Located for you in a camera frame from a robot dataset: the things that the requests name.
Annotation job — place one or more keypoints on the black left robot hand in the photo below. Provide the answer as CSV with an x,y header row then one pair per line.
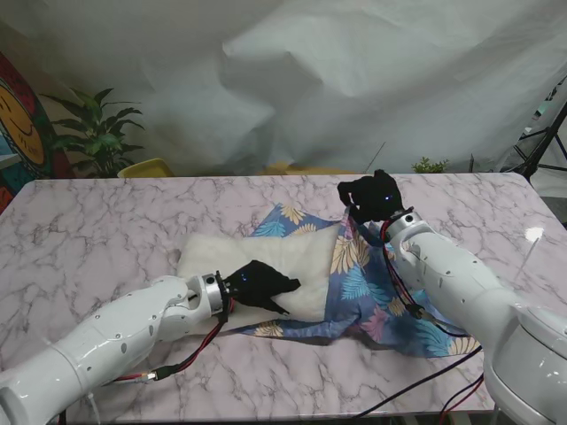
x,y
259,285

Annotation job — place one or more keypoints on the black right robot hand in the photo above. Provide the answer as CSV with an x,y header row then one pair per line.
x,y
376,197

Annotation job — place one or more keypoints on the white pillow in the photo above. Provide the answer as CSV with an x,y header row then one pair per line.
x,y
239,252

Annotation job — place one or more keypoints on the blue leaf print pillowcase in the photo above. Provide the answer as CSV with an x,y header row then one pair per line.
x,y
359,288

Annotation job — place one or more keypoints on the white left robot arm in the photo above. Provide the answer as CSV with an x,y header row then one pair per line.
x,y
102,341

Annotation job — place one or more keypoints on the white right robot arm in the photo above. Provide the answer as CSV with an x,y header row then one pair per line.
x,y
465,283

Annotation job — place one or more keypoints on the thin brown stick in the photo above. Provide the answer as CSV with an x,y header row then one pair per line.
x,y
374,158

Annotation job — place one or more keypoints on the small green plant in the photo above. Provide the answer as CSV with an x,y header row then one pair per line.
x,y
429,166

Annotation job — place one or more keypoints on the white backdrop sheet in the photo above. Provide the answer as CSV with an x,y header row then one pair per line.
x,y
283,79

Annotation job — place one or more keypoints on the yellow plastic chair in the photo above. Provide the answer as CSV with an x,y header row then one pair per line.
x,y
146,169

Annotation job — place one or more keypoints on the black tripod stand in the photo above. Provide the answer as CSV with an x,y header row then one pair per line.
x,y
542,146

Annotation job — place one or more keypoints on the white zip tie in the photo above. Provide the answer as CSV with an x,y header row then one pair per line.
x,y
93,405

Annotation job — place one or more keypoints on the large green potted plant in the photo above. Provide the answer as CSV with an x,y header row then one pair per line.
x,y
99,137

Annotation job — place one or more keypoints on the colourful smiley face board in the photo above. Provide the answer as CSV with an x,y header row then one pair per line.
x,y
22,128

